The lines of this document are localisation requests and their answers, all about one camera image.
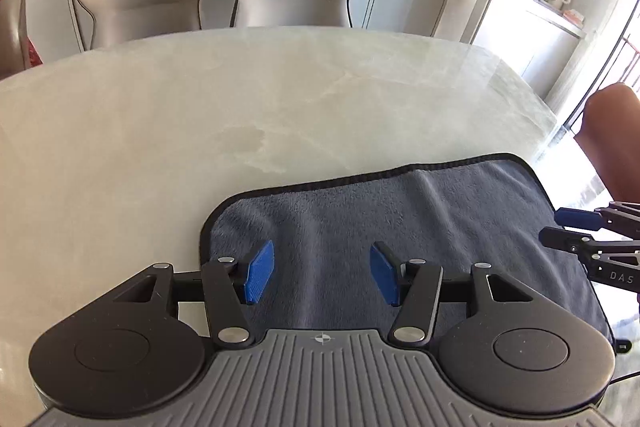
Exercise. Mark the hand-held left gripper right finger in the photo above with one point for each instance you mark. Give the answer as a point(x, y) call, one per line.
point(384, 273)

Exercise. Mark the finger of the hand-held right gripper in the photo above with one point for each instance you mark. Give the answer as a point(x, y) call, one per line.
point(565, 239)
point(579, 218)

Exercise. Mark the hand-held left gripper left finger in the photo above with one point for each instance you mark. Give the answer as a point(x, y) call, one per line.
point(260, 273)

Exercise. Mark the grey-blue towel with black edge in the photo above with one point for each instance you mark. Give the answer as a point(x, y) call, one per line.
point(465, 217)

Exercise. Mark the pink books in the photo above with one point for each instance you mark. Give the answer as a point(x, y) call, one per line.
point(575, 17)

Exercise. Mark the red patterned cushion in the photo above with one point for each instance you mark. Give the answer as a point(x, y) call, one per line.
point(34, 54)

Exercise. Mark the black metal railing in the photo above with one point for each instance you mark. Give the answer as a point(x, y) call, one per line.
point(625, 62)

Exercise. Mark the person's right forearm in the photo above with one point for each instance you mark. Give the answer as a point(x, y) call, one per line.
point(612, 142)

